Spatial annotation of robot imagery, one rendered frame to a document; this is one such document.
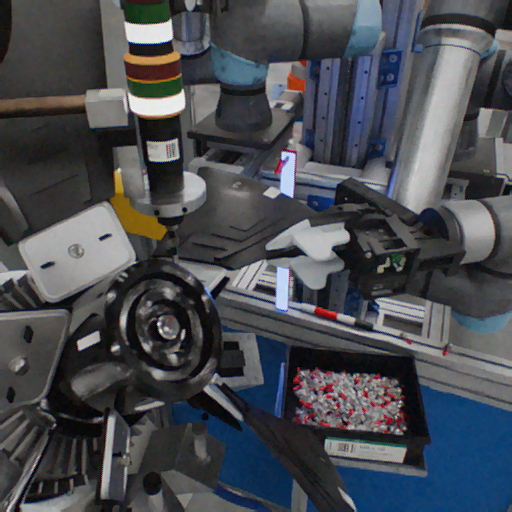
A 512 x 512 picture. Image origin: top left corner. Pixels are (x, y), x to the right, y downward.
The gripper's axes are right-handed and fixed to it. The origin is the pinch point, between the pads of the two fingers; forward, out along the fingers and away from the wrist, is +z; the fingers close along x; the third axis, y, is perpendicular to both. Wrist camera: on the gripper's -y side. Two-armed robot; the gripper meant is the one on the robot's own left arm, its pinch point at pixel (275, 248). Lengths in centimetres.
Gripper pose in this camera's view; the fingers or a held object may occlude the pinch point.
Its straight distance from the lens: 57.1
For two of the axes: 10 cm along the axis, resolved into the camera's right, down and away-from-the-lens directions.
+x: -0.2, 7.5, 6.6
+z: -9.7, 1.4, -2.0
